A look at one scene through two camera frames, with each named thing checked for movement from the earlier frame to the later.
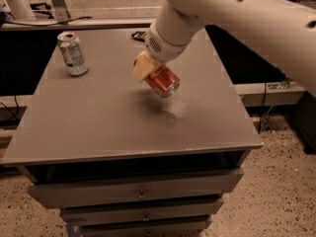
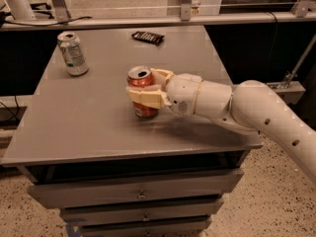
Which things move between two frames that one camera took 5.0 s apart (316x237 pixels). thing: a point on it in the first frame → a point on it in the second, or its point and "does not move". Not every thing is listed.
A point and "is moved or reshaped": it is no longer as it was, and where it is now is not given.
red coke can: [164, 81] is moved or reshaped
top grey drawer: [134, 190] does not move
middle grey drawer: [152, 212] does not move
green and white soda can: [72, 53] does not move
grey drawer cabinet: [124, 160] does not move
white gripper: [162, 48] → [182, 93]
